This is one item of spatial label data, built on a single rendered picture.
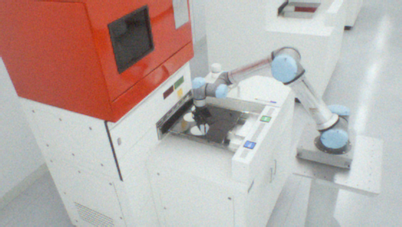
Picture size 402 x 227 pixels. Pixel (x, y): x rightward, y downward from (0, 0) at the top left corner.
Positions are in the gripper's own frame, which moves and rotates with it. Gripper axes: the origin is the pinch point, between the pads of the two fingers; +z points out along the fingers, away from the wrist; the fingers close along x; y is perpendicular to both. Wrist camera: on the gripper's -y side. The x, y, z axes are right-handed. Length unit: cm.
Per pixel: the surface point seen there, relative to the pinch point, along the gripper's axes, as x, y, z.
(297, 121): -150, 64, 91
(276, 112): -42.2, -13.9, -4.7
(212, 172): 9.7, -21.1, 9.3
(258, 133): -20.7, -23.6, -4.3
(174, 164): 23.4, -3.0, 9.3
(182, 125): 5.3, 17.5, 1.4
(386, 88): -273, 49, 91
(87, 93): 57, 9, -46
